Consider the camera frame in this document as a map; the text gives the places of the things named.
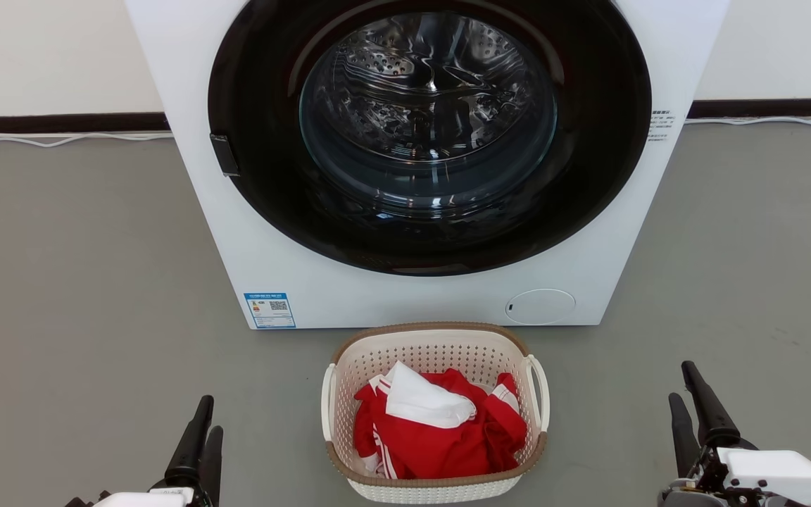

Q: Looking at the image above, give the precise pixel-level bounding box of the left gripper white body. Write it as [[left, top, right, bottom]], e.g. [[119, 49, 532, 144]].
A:
[[64, 482, 203, 507]]

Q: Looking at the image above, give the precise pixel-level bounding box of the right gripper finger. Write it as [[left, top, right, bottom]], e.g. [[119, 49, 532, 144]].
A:
[[681, 361, 741, 446], [669, 393, 700, 478]]

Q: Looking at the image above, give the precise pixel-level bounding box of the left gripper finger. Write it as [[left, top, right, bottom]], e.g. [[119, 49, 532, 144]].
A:
[[165, 396, 215, 487], [198, 425, 224, 506]]

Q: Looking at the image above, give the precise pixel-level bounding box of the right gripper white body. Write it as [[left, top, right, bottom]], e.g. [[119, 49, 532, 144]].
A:
[[659, 438, 811, 507]]

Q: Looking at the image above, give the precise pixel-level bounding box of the cream perforated laundry basket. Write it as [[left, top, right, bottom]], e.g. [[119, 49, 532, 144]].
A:
[[320, 322, 551, 504]]

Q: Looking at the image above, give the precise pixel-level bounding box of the blue energy label sticker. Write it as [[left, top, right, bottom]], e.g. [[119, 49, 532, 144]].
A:
[[244, 292, 296, 330]]

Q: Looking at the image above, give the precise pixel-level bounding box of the round white filter cover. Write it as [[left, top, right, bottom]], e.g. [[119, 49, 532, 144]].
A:
[[505, 289, 577, 326]]

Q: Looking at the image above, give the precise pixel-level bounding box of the white front-load washing machine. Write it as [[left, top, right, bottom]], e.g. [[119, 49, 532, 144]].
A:
[[124, 0, 730, 330]]

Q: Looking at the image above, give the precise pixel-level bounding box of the white garment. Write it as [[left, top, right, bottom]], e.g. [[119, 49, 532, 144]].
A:
[[384, 361, 478, 430]]

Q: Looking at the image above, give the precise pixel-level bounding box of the red white-striped garment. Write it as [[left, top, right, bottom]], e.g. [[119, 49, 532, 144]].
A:
[[353, 368, 528, 480]]

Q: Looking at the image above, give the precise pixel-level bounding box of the dark grey door latch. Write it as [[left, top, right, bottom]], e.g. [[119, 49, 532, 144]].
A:
[[210, 134, 241, 177]]

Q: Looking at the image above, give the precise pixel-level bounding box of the printed text instruction sticker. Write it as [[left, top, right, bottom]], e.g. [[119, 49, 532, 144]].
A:
[[647, 109, 677, 143]]

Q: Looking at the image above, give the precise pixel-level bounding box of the black round washer door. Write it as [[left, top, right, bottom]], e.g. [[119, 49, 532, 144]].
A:
[[207, 0, 653, 277]]

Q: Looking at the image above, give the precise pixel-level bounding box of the steel washing drum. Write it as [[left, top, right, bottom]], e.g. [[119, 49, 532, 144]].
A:
[[300, 13, 558, 212]]

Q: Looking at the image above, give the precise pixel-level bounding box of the white floor cable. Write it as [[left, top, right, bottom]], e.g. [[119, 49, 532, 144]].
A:
[[685, 115, 811, 130], [0, 130, 174, 148]]

